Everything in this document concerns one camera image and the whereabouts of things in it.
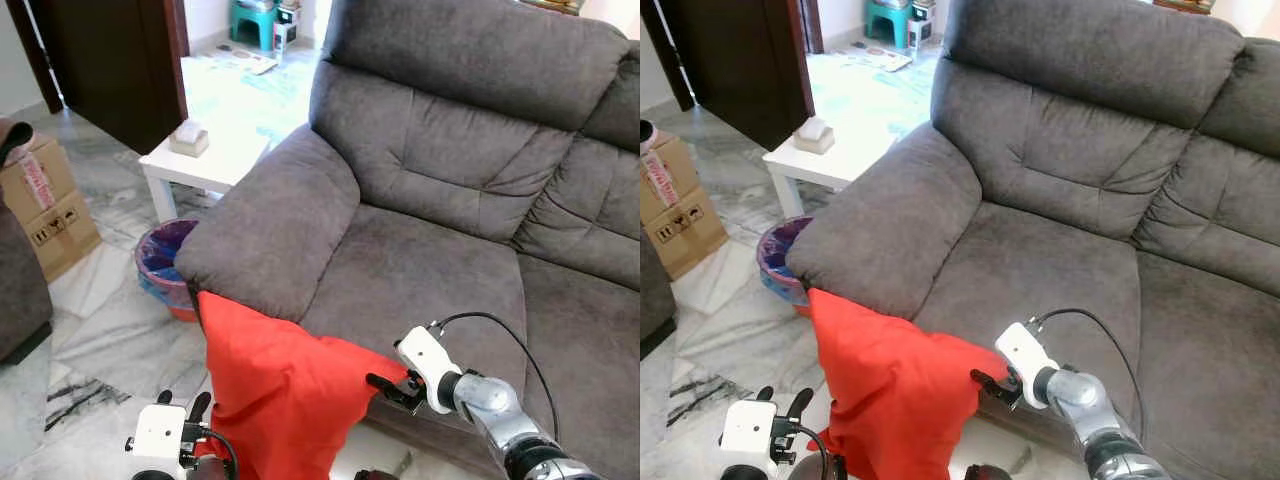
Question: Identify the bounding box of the grey fabric sofa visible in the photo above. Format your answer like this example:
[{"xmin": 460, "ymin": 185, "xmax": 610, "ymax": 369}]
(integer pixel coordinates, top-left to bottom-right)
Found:
[
  {"xmin": 174, "ymin": 0, "xmax": 641, "ymax": 480},
  {"xmin": 784, "ymin": 0, "xmax": 1280, "ymax": 480}
]

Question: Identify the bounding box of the pink and blue waste basket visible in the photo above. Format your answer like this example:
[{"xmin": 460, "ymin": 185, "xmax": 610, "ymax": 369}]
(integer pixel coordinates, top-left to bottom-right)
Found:
[
  {"xmin": 134, "ymin": 219, "xmax": 202, "ymax": 324},
  {"xmin": 756, "ymin": 214, "xmax": 817, "ymax": 317}
]

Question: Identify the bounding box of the large taped cardboard box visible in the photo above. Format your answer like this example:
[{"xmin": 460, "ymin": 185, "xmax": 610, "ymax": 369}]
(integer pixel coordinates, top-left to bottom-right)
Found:
[
  {"xmin": 0, "ymin": 134, "xmax": 104, "ymax": 285},
  {"xmin": 640, "ymin": 129, "xmax": 730, "ymax": 282}
]

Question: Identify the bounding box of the white side table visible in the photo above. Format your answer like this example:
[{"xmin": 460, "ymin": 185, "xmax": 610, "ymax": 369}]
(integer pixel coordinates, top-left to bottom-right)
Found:
[
  {"xmin": 139, "ymin": 124, "xmax": 272, "ymax": 224},
  {"xmin": 762, "ymin": 124, "xmax": 897, "ymax": 220}
]

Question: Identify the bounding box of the beige tissue box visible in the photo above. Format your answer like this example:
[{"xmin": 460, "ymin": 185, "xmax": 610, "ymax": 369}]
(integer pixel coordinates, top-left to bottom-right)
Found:
[
  {"xmin": 167, "ymin": 119, "xmax": 212, "ymax": 160},
  {"xmin": 792, "ymin": 115, "xmax": 837, "ymax": 156}
]

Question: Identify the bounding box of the dark wooden door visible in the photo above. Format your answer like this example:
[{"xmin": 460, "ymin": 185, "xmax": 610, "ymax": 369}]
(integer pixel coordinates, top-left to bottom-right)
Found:
[
  {"xmin": 7, "ymin": 0, "xmax": 192, "ymax": 157},
  {"xmin": 644, "ymin": 0, "xmax": 817, "ymax": 152}
]

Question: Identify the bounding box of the newspaper sheet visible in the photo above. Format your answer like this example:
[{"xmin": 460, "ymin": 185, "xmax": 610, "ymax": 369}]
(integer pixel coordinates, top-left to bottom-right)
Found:
[
  {"xmin": 214, "ymin": 44, "xmax": 280, "ymax": 77},
  {"xmin": 849, "ymin": 44, "xmax": 914, "ymax": 74}
]

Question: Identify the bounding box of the small white box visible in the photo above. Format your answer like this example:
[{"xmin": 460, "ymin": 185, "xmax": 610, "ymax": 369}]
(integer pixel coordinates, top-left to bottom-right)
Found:
[
  {"xmin": 907, "ymin": 4, "xmax": 937, "ymax": 50},
  {"xmin": 272, "ymin": 4, "xmax": 302, "ymax": 52}
]

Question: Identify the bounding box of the green plastic stool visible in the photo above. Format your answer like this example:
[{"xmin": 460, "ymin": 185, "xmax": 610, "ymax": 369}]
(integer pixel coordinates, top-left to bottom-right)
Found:
[
  {"xmin": 229, "ymin": 0, "xmax": 279, "ymax": 54},
  {"xmin": 864, "ymin": 0, "xmax": 912, "ymax": 52}
]

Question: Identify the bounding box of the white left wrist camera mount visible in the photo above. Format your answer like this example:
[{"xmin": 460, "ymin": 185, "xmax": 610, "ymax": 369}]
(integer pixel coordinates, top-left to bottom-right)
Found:
[
  {"xmin": 128, "ymin": 402, "xmax": 192, "ymax": 467},
  {"xmin": 719, "ymin": 399, "xmax": 782, "ymax": 467}
]

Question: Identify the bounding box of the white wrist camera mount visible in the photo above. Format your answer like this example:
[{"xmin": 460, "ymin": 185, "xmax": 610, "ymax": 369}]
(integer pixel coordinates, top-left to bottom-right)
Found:
[
  {"xmin": 719, "ymin": 399, "xmax": 782, "ymax": 467},
  {"xmin": 994, "ymin": 321, "xmax": 1062, "ymax": 407},
  {"xmin": 128, "ymin": 402, "xmax": 192, "ymax": 467},
  {"xmin": 394, "ymin": 324, "xmax": 464, "ymax": 415}
]

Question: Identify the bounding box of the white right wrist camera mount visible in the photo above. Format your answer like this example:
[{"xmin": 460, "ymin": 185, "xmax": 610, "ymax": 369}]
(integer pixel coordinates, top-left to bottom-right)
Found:
[
  {"xmin": 994, "ymin": 321, "xmax": 1062, "ymax": 407},
  {"xmin": 394, "ymin": 324, "xmax": 464, "ymax": 415}
]

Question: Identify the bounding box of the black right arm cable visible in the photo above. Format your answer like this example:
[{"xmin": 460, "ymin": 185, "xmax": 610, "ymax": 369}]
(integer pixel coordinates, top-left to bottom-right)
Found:
[
  {"xmin": 1029, "ymin": 307, "xmax": 1147, "ymax": 442},
  {"xmin": 433, "ymin": 311, "xmax": 560, "ymax": 442}
]

